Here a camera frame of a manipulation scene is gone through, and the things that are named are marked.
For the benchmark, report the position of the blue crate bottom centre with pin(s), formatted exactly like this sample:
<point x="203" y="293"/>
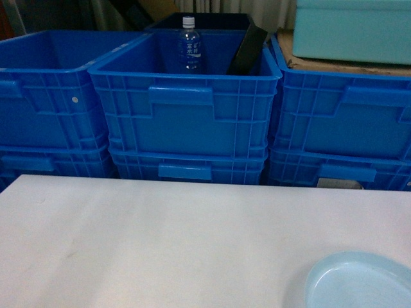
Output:
<point x="188" y="168"/>

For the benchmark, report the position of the dark blue rear crate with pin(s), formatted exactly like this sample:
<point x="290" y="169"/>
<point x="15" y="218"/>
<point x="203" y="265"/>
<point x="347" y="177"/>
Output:
<point x="205" y="21"/>

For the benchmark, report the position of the blue crate top left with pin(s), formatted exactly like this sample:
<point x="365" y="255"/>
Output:
<point x="47" y="96"/>

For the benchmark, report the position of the teal plastic box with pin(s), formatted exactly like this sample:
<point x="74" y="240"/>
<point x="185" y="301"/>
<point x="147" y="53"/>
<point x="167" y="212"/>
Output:
<point x="359" y="31"/>

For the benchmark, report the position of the light blue round tray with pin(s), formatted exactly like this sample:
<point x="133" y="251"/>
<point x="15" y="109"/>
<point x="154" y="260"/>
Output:
<point x="357" y="279"/>

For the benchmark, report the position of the blue crate bottom right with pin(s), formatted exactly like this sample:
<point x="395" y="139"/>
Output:
<point x="305" y="169"/>

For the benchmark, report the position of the black plastic tray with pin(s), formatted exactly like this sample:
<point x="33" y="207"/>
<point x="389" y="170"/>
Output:
<point x="248" y="51"/>

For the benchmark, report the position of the blue crate top right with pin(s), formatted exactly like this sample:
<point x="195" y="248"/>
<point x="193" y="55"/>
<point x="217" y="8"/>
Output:
<point x="334" y="112"/>

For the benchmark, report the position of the blue crate bottom left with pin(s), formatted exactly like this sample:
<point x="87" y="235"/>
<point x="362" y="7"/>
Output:
<point x="17" y="161"/>

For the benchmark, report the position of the clear water bottle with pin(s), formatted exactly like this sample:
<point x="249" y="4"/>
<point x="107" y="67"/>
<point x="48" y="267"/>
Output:
<point x="189" y="47"/>

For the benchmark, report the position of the blue crate top centre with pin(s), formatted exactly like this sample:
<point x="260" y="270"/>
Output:
<point x="152" y="107"/>

